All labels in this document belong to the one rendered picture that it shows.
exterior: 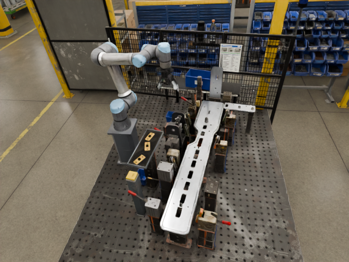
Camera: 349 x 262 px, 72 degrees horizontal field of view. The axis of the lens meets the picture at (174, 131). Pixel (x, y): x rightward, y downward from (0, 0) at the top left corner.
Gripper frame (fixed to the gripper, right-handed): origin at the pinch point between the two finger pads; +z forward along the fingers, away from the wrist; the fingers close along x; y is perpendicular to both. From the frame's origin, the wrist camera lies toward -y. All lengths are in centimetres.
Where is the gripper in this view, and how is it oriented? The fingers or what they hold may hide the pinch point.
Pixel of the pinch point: (169, 90)
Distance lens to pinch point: 179.2
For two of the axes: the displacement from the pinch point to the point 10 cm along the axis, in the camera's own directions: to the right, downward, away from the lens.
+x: 9.6, 1.5, -2.5
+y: -2.8, 6.5, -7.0
